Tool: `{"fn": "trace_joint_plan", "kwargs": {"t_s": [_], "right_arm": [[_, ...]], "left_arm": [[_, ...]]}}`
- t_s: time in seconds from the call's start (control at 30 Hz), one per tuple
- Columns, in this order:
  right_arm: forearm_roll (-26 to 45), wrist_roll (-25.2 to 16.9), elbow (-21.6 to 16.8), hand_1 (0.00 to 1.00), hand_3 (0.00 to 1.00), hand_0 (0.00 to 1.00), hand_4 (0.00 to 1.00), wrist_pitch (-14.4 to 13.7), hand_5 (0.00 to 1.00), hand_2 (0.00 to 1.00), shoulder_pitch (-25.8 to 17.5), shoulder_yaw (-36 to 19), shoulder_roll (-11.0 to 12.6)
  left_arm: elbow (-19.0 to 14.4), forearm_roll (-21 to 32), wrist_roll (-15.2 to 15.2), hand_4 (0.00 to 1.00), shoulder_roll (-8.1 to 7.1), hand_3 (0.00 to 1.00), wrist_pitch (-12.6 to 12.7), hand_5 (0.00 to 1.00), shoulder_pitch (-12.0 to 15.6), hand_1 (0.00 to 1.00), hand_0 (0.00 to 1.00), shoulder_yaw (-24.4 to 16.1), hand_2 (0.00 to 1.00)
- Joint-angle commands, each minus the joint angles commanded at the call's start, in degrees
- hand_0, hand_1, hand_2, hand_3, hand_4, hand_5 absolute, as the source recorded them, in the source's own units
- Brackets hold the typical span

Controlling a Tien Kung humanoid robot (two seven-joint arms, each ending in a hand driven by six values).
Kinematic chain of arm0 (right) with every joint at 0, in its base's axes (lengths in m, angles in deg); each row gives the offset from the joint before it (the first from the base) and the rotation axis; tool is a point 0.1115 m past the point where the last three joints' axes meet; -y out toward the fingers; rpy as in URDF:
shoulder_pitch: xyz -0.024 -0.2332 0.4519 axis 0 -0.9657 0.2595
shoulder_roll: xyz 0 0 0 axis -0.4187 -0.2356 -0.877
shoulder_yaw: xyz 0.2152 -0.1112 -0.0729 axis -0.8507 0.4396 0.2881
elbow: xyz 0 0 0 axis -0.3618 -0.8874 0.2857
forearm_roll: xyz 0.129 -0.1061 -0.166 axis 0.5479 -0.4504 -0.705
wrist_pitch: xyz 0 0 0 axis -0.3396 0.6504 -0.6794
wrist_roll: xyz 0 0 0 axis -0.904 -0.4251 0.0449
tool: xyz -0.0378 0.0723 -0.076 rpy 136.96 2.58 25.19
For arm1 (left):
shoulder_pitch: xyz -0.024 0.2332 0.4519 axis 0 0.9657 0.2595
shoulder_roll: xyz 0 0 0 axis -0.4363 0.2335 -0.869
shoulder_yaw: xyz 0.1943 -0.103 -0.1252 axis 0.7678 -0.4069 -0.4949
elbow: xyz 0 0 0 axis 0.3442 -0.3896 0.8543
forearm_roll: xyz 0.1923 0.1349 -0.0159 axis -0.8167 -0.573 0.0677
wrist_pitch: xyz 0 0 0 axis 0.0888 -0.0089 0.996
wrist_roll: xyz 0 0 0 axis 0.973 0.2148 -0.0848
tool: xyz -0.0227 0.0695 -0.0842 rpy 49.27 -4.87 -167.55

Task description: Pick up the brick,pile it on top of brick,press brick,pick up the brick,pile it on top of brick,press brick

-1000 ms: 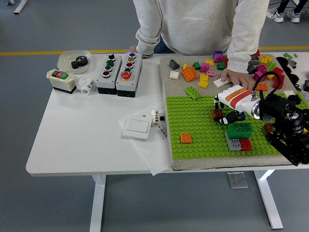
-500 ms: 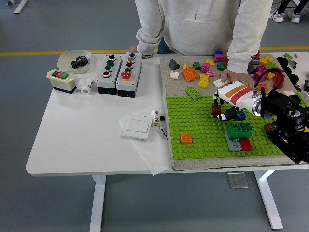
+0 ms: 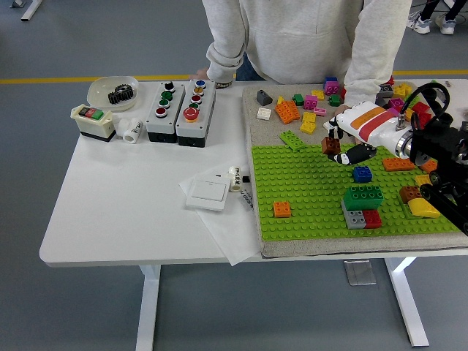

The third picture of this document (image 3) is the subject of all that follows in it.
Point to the blue square toy brick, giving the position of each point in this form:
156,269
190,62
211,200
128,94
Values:
362,174
329,79

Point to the printed label strip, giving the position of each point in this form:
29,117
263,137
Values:
246,201

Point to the white table leg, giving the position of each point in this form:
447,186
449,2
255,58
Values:
406,300
148,311

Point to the white square tile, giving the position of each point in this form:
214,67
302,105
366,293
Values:
263,113

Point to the black metal gear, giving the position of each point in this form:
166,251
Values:
114,99
127,93

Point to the person's left hand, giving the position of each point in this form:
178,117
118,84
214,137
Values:
346,106

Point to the white paper sheet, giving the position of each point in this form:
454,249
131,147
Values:
226,234

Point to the grey four-button control box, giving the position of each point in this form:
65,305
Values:
155,128

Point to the orange long toy brick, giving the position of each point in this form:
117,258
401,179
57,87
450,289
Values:
428,167
396,165

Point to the tiny yellow toy brick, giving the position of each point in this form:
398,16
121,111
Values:
280,100

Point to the white table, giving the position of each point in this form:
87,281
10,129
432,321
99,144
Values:
109,201

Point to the person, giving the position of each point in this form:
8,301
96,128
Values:
420,23
292,36

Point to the dark grey sloped brick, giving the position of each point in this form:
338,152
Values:
264,98
382,100

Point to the person's right hand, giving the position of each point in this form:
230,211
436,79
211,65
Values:
201,73

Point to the green long toy brick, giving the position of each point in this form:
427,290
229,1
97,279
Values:
362,197

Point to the orange square toy brick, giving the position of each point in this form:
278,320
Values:
281,210

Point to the small green toy brick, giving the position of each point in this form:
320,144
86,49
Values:
298,100
333,100

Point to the silver floor plate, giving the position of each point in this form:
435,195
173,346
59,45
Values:
360,272

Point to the red sloped brick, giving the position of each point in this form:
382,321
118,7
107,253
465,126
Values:
391,80

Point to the white double tile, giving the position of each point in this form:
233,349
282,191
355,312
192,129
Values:
328,126

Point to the orange wide toy brick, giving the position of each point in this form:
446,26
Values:
287,113

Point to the person's left forearm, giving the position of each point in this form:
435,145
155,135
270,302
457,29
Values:
365,80

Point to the white furniture foot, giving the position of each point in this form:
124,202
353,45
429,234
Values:
32,9

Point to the person's right forearm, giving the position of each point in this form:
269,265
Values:
223,58

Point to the grey emergency-stop control box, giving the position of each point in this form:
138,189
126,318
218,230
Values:
188,132

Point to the red square toy brick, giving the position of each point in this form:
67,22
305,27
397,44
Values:
420,108
372,219
342,93

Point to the green flat studded plate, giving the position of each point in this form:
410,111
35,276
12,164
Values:
292,141

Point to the grey brick with rings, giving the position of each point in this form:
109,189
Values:
385,89

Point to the white wall switch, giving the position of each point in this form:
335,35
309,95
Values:
206,193

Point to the lime green toy brick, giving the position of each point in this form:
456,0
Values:
413,102

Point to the red long toy brick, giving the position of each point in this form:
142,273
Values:
424,117

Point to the pink square toy brick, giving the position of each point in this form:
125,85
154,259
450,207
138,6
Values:
331,88
311,103
395,103

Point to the yellow curved brick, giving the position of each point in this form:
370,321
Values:
418,210

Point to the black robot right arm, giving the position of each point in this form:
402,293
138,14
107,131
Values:
438,142

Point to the grey toy brick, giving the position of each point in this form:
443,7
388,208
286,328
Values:
354,219

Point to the cream red-green switch box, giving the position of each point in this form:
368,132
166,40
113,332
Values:
93,128

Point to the pink flat tile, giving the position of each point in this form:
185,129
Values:
319,111

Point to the brown square toy brick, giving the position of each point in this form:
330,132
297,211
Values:
331,146
408,193

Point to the lime green studded baseplate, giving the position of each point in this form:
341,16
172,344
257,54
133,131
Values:
292,175

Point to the white pipe tee fitting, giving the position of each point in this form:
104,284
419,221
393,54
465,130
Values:
132,133

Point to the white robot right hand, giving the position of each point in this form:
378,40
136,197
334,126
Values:
369,124

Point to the white plastic bowl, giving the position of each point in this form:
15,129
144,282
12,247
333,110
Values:
98,94

